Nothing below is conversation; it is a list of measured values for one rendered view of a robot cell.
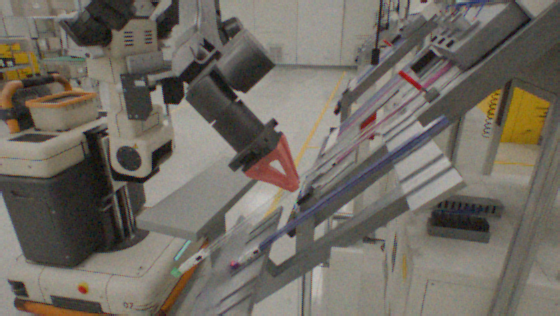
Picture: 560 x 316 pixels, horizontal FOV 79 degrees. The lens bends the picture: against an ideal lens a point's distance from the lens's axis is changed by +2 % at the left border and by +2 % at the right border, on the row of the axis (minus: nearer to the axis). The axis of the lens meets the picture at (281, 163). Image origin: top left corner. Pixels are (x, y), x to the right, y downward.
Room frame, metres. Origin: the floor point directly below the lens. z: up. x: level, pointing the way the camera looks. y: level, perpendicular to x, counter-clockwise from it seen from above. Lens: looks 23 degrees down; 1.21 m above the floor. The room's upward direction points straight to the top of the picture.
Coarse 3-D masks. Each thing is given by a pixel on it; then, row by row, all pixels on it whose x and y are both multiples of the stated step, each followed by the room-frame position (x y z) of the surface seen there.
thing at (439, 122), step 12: (444, 120) 0.52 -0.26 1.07; (420, 132) 0.53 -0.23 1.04; (432, 132) 0.52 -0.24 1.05; (408, 144) 0.52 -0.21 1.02; (384, 156) 0.54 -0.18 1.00; (396, 156) 0.53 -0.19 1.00; (372, 168) 0.53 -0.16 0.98; (348, 180) 0.55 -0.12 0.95; (360, 180) 0.54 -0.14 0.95; (336, 192) 0.54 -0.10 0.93; (324, 204) 0.55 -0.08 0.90; (300, 216) 0.56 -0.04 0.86; (288, 228) 0.56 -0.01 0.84; (264, 240) 0.58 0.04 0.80
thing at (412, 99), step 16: (416, 96) 0.42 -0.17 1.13; (400, 112) 0.42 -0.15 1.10; (368, 128) 0.43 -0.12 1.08; (352, 144) 0.43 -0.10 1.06; (336, 160) 0.44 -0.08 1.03; (304, 176) 0.44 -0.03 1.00; (288, 192) 0.45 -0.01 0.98; (256, 208) 0.47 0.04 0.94; (240, 224) 0.46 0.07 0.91; (224, 240) 0.47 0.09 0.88; (176, 272) 0.48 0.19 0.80
